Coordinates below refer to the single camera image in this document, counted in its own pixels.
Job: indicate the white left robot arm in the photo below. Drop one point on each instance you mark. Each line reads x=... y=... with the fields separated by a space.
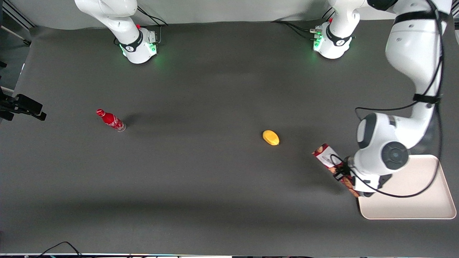
x=412 y=46

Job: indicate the aluminium frame rail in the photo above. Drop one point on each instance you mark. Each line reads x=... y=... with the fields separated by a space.
x=18 y=16

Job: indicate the red cola bottle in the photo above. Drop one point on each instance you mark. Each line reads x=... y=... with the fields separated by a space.
x=111 y=120

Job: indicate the cream rectangular tray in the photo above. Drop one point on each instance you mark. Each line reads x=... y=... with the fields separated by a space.
x=423 y=202

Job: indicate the red cookie box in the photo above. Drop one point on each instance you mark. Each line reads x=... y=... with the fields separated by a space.
x=324 y=156

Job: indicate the yellow lemon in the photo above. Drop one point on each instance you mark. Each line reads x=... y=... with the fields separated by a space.
x=270 y=137

